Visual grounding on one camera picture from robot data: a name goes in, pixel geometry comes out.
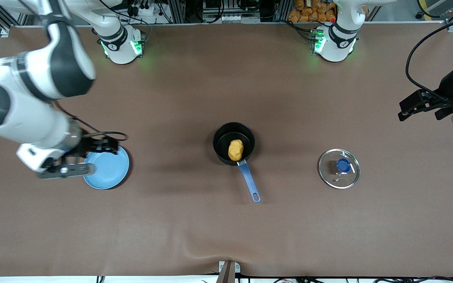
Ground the blue round plate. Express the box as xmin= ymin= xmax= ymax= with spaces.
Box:
xmin=83 ymin=145 xmax=131 ymax=191

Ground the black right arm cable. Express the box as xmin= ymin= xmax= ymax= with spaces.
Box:
xmin=53 ymin=100 xmax=128 ymax=143

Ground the box of orange items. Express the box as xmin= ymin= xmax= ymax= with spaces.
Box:
xmin=288 ymin=0 xmax=337 ymax=23

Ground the brown table mat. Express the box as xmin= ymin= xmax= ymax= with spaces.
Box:
xmin=0 ymin=22 xmax=453 ymax=277

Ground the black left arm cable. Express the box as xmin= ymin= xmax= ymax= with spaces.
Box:
xmin=406 ymin=22 xmax=453 ymax=103

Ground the metal bracket with brown post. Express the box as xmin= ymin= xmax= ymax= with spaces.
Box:
xmin=218 ymin=260 xmax=241 ymax=283

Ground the yellow toy potato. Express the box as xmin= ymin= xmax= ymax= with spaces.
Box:
xmin=228 ymin=139 xmax=245 ymax=162

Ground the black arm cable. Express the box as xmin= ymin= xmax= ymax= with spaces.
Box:
xmin=406 ymin=22 xmax=453 ymax=103
xmin=53 ymin=100 xmax=128 ymax=143

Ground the black pot with blue handle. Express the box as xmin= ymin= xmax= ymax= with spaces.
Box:
xmin=212 ymin=122 xmax=261 ymax=204

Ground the glass lid with blue knob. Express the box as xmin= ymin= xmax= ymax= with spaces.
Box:
xmin=318 ymin=148 xmax=361 ymax=190

